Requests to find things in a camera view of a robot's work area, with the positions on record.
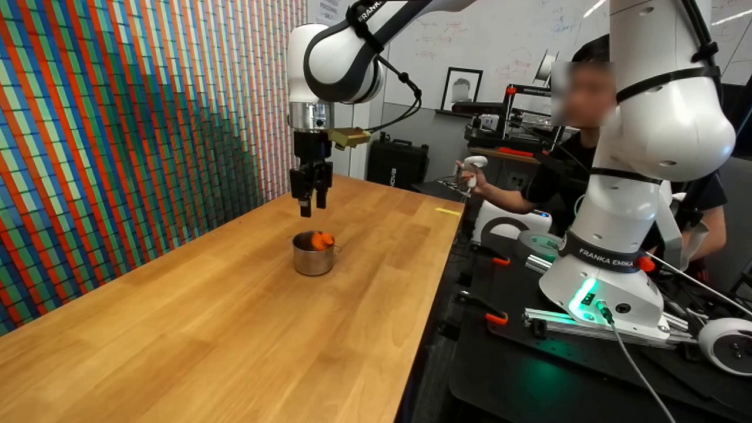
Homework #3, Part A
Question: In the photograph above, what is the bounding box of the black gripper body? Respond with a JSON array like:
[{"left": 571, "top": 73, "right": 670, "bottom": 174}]
[{"left": 286, "top": 126, "right": 336, "bottom": 201}]

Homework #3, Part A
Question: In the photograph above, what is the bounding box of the orange rubber duck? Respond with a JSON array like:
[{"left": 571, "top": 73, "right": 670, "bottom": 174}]
[{"left": 305, "top": 228, "right": 338, "bottom": 253}]

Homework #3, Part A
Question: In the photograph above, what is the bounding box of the person's left forearm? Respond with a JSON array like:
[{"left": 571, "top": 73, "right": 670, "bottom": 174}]
[{"left": 679, "top": 199, "right": 728, "bottom": 267}]

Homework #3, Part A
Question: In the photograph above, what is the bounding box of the person's right forearm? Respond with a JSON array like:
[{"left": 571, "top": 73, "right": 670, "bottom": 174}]
[{"left": 487, "top": 177, "right": 546, "bottom": 217}]

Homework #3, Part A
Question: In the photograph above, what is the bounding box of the small steel pot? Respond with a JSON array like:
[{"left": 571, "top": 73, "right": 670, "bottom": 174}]
[{"left": 292, "top": 228, "right": 338, "bottom": 280}]

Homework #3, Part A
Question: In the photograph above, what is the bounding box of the person's right hand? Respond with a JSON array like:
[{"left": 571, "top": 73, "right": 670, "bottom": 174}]
[{"left": 467, "top": 167, "right": 496, "bottom": 197}]

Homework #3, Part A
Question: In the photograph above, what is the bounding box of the black carrying case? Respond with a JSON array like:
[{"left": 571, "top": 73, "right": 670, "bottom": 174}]
[{"left": 367, "top": 132, "right": 430, "bottom": 190}]

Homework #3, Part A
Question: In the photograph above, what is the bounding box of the white paper sheet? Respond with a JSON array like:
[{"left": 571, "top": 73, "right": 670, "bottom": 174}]
[{"left": 314, "top": 0, "right": 348, "bottom": 25}]

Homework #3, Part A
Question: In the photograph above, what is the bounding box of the framed portrait picture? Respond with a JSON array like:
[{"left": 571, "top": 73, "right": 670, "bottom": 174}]
[{"left": 439, "top": 65, "right": 487, "bottom": 113}]

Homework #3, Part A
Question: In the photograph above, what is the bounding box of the white box device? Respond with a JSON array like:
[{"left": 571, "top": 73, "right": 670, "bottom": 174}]
[{"left": 470, "top": 197, "right": 554, "bottom": 248}]

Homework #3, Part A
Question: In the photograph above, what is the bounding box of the black orange 3D printer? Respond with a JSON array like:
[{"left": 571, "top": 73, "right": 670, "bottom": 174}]
[{"left": 464, "top": 80, "right": 573, "bottom": 163}]

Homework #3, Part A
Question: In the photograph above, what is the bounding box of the person in black shirt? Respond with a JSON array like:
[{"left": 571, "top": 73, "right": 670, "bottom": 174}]
[{"left": 518, "top": 32, "right": 731, "bottom": 272}]

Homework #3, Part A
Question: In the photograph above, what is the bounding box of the filament spool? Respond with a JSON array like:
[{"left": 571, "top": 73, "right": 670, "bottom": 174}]
[{"left": 534, "top": 50, "right": 554, "bottom": 84}]

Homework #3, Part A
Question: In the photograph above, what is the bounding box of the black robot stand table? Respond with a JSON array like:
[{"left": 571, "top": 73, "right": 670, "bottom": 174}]
[{"left": 407, "top": 180, "right": 752, "bottom": 423}]

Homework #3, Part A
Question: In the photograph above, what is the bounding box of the orange knobbed metal rod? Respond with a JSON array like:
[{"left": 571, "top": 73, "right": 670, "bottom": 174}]
[{"left": 636, "top": 253, "right": 752, "bottom": 319}]

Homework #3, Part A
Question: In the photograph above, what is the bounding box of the white round disc device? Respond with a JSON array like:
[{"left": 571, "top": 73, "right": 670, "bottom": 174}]
[{"left": 695, "top": 315, "right": 752, "bottom": 378}]

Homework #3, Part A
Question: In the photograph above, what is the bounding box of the multicoloured tile wall panel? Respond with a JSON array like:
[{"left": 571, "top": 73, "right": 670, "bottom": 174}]
[{"left": 0, "top": 0, "right": 312, "bottom": 339}]

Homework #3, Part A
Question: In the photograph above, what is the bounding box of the orange handled clamp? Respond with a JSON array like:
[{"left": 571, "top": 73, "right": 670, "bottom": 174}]
[
  {"left": 467, "top": 241, "right": 514, "bottom": 272},
  {"left": 456, "top": 287, "right": 513, "bottom": 331}
]

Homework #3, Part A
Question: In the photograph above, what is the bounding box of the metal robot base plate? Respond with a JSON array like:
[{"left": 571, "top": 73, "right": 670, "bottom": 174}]
[{"left": 521, "top": 304, "right": 699, "bottom": 353}]

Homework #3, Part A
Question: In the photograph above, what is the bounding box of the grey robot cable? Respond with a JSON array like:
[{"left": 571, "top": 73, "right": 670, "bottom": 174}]
[{"left": 597, "top": 305, "right": 679, "bottom": 423}]

